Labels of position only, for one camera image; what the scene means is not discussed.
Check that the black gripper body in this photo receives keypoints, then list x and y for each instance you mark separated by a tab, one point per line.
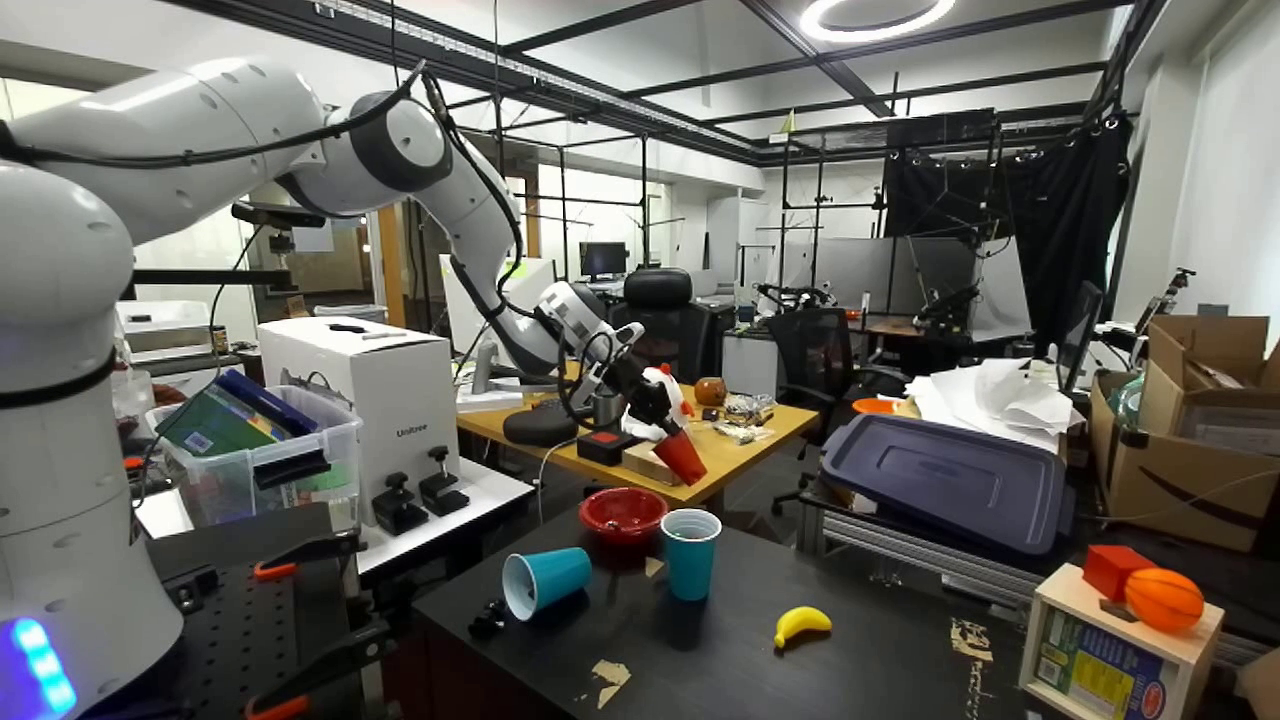
637	395

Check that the blue plastic cup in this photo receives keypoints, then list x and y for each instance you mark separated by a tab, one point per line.
551	581
689	561

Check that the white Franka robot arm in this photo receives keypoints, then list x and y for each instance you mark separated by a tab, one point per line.
173	133

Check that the clear glass bowl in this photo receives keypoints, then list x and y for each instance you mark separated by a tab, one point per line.
747	418

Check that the red plastic bowl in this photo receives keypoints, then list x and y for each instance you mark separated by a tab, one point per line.
621	514

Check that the orange bowl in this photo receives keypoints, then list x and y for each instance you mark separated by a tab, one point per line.
874	406

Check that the brown toy football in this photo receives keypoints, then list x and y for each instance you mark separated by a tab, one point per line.
710	397

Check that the black box with red label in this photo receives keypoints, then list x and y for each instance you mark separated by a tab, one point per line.
600	449

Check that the wooden desk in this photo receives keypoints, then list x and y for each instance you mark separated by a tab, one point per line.
747	454

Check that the black padded office chair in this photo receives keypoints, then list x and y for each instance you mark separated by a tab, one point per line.
666	314

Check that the black rounded case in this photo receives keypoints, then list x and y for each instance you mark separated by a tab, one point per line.
534	427

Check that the small tan paper scrap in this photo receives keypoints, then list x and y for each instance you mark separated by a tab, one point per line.
653	566

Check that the black mesh office chair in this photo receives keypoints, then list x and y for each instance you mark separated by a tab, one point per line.
812	355

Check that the white side table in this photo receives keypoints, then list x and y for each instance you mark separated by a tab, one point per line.
467	506

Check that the yellow toy banana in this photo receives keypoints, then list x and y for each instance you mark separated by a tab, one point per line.
800	625

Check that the black toy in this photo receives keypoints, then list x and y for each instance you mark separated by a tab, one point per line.
490	623

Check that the black case with lid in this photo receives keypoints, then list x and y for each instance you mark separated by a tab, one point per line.
946	480

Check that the white carton box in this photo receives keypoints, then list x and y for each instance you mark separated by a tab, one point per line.
361	385

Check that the white paper pile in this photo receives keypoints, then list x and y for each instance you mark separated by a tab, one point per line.
994	400

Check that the blue book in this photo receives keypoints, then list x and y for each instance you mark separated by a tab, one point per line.
274	406

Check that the tan tape scrap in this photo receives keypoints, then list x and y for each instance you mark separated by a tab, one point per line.
969	641

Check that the black orange clamp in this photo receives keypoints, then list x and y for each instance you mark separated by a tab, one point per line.
300	561
323	675

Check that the clear plastic storage bin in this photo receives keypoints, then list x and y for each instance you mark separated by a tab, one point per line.
255	484

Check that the black curtain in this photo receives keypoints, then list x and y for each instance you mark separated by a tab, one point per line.
1015	200

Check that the green book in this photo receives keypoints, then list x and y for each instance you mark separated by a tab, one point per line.
212	427

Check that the red toy block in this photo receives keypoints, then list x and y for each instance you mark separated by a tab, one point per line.
1108	568

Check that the black pegboard panel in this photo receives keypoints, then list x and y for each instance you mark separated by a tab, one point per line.
241	625

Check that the wooden shape sorter box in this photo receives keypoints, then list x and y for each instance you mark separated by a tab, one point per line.
1093	664

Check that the brown cardboard shipping box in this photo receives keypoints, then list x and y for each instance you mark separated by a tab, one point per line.
1184	480

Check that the orange toy ball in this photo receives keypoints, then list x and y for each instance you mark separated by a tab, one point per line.
1160	602

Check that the black camera boom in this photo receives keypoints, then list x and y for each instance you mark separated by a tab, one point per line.
203	276

